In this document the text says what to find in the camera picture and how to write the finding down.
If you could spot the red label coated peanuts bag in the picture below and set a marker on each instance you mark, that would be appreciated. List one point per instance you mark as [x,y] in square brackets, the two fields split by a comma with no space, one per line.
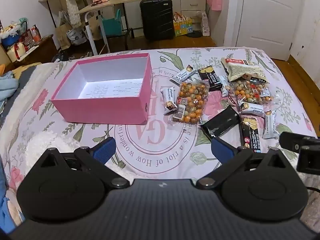
[246,92]

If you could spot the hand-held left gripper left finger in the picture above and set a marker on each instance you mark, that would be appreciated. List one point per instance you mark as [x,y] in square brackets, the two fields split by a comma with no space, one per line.
[105,150]

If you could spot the large beige snack bag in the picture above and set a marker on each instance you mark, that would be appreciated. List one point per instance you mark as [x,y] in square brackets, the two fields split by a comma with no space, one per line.
[246,71]

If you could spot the black round base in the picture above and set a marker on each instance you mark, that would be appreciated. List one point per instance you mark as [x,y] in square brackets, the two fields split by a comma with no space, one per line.
[195,34]

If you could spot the cream lace cloth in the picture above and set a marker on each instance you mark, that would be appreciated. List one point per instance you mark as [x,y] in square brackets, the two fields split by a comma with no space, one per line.
[75,2]

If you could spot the white plastic bag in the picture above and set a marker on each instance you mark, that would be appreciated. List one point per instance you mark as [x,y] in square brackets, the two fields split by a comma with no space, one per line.
[205,25]

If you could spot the white gift box red ribbon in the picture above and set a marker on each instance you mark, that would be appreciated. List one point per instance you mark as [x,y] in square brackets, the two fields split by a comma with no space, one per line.
[16,51]

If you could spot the wooden folding table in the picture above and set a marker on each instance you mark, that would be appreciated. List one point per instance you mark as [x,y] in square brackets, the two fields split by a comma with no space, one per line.
[120,0]

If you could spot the pink cardboard box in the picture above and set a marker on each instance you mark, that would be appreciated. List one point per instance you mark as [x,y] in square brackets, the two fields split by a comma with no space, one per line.
[100,110]

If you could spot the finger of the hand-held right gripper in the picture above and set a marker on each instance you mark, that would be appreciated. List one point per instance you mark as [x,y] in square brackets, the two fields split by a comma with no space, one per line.
[290,140]

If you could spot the plain black snack packet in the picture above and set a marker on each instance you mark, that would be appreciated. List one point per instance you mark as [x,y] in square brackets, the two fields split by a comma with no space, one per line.
[221,125]

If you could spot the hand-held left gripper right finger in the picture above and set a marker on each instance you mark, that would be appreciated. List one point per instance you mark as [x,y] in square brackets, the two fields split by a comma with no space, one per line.
[222,150]

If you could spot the floral bed sheet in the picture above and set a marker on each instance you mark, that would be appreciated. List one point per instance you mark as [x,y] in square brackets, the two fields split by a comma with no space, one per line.
[155,140]

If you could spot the white door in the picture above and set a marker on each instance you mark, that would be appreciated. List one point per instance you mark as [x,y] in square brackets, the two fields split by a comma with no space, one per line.
[270,17]

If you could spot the dark wooden nightstand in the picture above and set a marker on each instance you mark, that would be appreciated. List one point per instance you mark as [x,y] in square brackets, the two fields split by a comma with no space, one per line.
[37,51]

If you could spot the grey blanket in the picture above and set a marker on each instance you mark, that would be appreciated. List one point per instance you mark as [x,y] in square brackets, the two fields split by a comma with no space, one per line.
[23,80]

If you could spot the clear bag of coated peanuts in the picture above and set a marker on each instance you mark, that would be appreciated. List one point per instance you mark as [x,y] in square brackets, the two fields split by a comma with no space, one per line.
[193,97]

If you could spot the teal bag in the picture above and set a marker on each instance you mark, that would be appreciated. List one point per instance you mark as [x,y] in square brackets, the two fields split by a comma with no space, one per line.
[111,23]

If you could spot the light blue cloth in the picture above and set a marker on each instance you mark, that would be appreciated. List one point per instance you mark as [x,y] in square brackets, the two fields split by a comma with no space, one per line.
[7,85]

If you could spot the white drawer cabinet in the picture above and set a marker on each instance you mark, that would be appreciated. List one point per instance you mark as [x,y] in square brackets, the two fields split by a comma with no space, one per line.
[192,3]

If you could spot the black suitcase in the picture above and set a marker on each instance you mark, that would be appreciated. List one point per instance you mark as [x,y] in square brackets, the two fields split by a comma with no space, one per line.
[157,17]

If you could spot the blue flower basket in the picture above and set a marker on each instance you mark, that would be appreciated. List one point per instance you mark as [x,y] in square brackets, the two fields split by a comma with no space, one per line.
[10,36]

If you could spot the grey printed bag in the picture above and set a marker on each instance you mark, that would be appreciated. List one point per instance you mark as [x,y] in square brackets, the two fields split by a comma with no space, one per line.
[76,36]

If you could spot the colourful cardboard box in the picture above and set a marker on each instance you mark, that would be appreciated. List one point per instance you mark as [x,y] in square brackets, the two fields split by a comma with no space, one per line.
[182,27]

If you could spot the black and gold snack packet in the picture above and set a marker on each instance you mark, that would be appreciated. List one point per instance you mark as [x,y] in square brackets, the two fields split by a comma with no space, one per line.
[211,78]
[250,135]

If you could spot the brown paper bag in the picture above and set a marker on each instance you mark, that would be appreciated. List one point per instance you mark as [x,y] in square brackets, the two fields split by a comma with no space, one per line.
[62,35]

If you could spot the silver snack bar packet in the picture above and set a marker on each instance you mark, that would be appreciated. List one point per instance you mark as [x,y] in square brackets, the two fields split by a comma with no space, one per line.
[185,74]
[170,97]
[225,86]
[252,108]
[270,125]

